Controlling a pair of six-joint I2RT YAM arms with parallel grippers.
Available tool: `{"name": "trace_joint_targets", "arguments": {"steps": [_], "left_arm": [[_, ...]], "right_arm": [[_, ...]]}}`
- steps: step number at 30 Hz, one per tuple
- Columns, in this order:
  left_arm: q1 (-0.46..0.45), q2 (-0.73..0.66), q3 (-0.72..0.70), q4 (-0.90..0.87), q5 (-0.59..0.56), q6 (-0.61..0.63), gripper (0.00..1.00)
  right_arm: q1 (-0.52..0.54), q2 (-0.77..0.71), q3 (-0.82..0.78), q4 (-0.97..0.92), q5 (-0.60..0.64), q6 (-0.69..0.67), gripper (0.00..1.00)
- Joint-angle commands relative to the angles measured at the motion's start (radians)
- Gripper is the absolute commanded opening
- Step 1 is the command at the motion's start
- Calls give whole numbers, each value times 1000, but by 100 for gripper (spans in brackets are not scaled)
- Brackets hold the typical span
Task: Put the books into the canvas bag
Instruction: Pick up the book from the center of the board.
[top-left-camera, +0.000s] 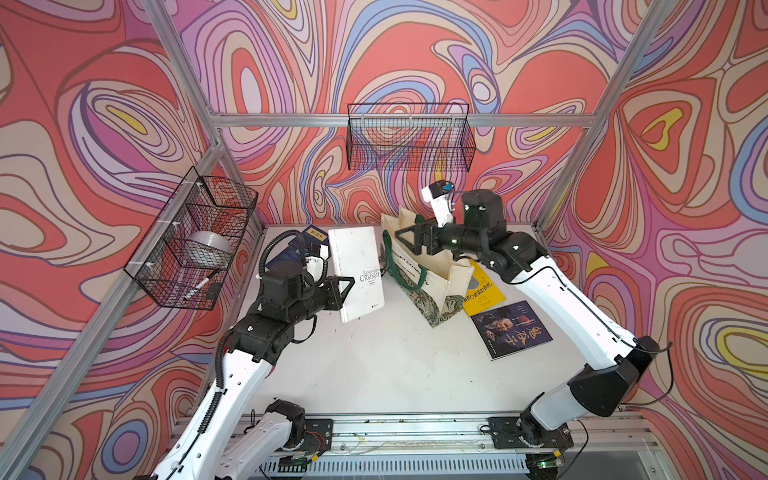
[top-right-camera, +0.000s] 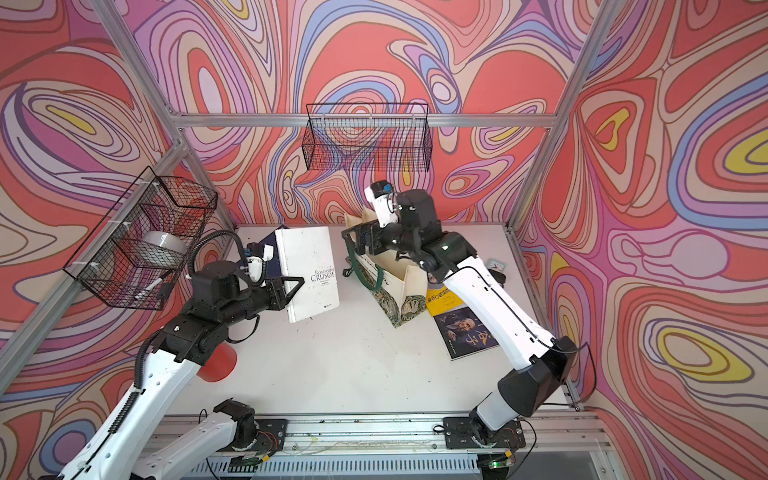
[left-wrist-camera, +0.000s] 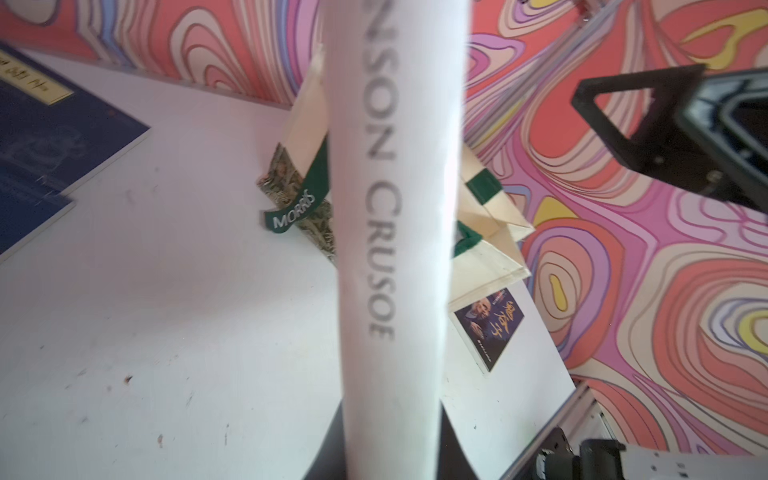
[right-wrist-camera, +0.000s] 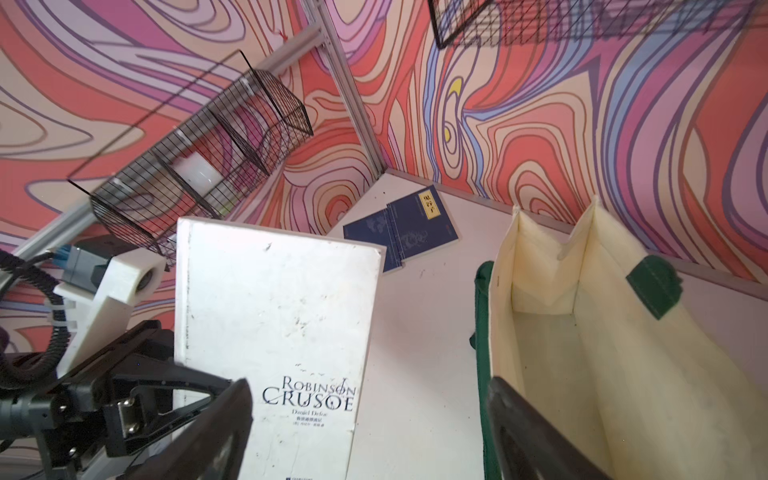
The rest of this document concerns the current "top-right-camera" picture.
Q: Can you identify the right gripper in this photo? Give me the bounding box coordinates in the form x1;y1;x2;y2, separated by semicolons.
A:
341;217;419;258

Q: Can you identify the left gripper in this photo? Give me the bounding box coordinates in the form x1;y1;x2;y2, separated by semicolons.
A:
216;275;304;330

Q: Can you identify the white hardcover book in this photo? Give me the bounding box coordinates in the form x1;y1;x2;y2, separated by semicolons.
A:
275;226;340;323

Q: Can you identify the cream canvas tote bag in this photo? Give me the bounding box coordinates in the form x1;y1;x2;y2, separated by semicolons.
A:
342;209;428;328

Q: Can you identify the yellow cartoon cover book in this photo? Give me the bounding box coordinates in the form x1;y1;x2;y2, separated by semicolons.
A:
426;286;464;317

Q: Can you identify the dark portrait cover book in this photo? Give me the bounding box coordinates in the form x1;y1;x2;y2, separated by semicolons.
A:
434;307;498;360

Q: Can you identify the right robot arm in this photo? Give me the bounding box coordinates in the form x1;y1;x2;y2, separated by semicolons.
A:
342;180;579;447

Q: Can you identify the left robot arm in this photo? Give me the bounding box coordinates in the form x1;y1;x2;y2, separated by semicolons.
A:
58;261;304;479

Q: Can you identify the dark blue book upper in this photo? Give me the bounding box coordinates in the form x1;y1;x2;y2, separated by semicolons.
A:
259;230;281;278

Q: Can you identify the red plastic cup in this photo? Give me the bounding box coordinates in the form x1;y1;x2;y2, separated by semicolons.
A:
197;342;237;383

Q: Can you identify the small card packet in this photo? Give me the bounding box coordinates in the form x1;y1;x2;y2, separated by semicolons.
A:
485;258;506;272

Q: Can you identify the silver tape roll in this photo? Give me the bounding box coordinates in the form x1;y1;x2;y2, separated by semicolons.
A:
137;230;187;269

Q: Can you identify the white marker pen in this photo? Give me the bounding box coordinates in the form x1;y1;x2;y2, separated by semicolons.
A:
134;277;164;301

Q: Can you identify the blue stapler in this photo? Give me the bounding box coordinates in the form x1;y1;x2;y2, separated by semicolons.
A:
489;269;507;286

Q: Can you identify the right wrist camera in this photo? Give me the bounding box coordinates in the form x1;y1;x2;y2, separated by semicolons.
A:
364;180;398;228

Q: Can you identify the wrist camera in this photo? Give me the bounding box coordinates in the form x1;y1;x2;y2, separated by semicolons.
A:
244;242;266;286
364;180;398;228

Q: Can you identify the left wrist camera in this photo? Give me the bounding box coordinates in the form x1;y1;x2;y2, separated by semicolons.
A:
244;242;266;286

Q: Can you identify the black wire basket back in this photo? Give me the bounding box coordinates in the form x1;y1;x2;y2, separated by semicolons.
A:
301;101;433;174

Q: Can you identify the black wire basket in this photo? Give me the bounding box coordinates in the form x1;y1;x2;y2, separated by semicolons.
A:
63;167;218;311
301;101;433;174

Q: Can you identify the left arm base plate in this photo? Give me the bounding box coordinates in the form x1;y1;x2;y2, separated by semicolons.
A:
228;418;288;454

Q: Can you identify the black wire basket left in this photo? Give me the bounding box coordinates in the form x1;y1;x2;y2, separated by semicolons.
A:
63;167;218;311

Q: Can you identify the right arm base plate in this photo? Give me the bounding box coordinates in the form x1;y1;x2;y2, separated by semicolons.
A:
433;415;526;451

